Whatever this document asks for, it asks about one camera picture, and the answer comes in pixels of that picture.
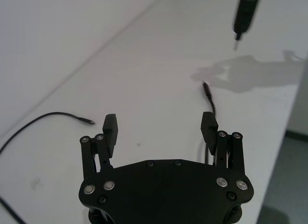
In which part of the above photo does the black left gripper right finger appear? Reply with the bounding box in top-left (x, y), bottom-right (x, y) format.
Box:
top-left (200, 111), bottom-right (246, 176)

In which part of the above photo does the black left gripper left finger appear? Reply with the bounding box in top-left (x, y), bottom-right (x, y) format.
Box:
top-left (80, 113), bottom-right (120, 184)

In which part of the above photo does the thin black cable with plug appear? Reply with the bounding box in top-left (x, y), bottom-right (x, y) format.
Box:
top-left (0, 112), bottom-right (96, 155)
top-left (198, 81), bottom-right (218, 166)

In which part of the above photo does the black corded tool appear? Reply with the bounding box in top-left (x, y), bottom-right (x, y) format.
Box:
top-left (231, 0), bottom-right (262, 51)

